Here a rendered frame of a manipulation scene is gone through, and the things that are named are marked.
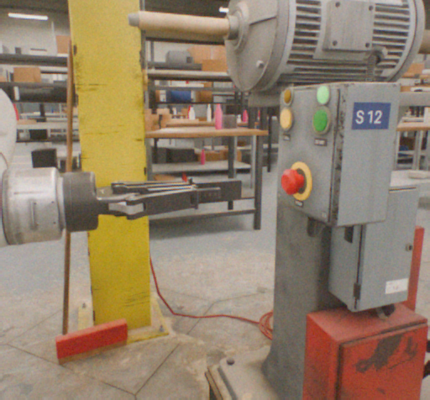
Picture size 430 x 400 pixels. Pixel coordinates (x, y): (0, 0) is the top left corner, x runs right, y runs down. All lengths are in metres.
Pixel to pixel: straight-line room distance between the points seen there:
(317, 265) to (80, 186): 0.60
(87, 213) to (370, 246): 0.57
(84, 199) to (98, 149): 1.18
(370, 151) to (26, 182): 0.44
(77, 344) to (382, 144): 1.55
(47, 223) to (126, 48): 1.27
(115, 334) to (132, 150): 0.83
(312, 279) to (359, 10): 0.58
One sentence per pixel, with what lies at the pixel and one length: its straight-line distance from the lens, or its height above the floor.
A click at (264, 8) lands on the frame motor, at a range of 0.75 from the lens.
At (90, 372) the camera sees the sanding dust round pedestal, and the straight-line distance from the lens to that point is 1.78.
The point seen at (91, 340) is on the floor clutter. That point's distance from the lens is 1.82.
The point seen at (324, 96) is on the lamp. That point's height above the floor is 1.10.
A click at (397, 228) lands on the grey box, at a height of 0.84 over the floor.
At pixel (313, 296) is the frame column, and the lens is 0.92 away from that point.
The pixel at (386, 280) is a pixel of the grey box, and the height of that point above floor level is 0.73.
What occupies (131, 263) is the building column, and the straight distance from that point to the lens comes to 1.77.
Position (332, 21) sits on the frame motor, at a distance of 0.77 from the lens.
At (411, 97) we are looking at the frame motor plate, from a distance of 0.93.
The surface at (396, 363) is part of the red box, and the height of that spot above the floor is 0.54.
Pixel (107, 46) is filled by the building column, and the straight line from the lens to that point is 1.64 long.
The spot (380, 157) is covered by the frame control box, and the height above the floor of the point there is 1.02.
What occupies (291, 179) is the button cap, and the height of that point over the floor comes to 0.98.
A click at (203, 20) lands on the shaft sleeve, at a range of 0.78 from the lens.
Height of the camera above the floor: 1.09
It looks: 12 degrees down
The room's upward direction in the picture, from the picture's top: straight up
